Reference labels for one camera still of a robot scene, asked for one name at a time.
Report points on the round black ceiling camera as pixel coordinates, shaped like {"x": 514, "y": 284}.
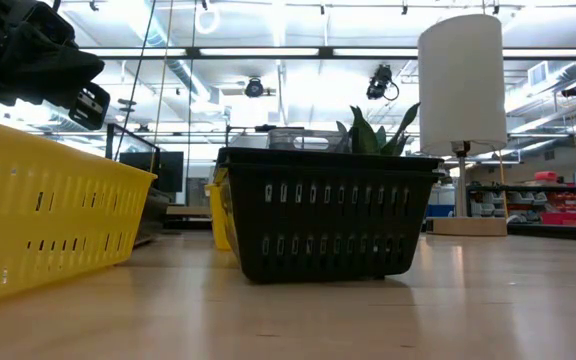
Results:
{"x": 254, "y": 87}

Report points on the green plant in white pot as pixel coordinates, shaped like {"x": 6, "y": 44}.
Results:
{"x": 365, "y": 137}

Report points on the white shade wooden base lamp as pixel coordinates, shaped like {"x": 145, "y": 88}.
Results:
{"x": 460, "y": 85}

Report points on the black linear ceiling light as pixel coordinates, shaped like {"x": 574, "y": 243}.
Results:
{"x": 325, "y": 52}

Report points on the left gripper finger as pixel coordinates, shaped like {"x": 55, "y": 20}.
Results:
{"x": 43, "y": 17}
{"x": 48, "y": 65}

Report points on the dark background monitor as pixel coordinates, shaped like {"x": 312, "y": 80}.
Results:
{"x": 168, "y": 172}

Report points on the yellow slotted plastic basket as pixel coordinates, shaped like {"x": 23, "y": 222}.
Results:
{"x": 218, "y": 220}
{"x": 43, "y": 222}

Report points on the storage rack with red bins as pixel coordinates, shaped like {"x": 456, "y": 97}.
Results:
{"x": 568, "y": 205}

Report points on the blue storage bin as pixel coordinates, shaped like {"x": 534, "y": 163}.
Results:
{"x": 440, "y": 210}

